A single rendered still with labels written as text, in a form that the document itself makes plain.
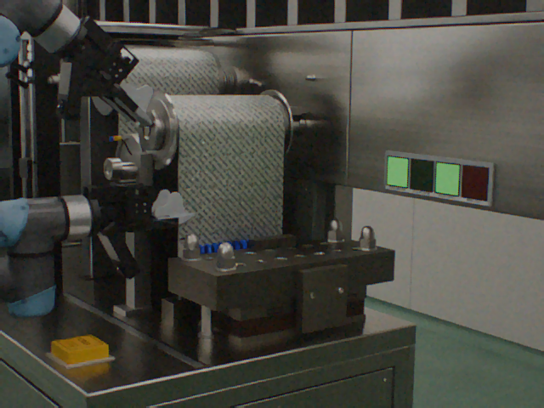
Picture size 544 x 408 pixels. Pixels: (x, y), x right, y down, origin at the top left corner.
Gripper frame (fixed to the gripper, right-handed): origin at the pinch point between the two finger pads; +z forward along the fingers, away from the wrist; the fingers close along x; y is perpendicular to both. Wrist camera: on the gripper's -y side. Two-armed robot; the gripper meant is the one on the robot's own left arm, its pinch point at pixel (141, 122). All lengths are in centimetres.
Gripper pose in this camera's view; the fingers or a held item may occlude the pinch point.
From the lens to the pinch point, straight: 160.0
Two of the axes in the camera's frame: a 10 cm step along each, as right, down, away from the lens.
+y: 5.4, -8.0, 2.5
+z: 6.1, 5.8, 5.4
